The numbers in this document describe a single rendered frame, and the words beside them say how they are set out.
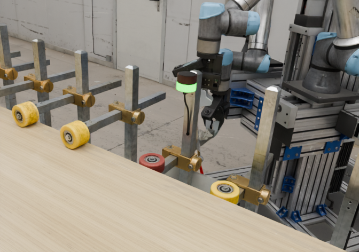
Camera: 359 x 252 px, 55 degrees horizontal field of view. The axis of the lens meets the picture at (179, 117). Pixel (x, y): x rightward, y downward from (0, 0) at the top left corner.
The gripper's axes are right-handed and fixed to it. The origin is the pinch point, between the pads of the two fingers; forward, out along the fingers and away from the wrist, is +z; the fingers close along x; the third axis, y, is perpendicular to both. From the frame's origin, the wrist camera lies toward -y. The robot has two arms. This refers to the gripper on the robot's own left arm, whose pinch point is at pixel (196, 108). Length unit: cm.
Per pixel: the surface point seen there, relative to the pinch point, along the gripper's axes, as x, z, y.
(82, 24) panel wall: 395, 44, -243
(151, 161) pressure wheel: -22.3, 10.5, -9.1
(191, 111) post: -10.3, -2.8, 0.0
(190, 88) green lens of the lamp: -15.3, -12.0, -0.1
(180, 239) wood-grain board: -52, 11, 6
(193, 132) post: -9.7, 4.7, 1.1
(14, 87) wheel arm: 8, 5, -77
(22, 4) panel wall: 467, 32, -395
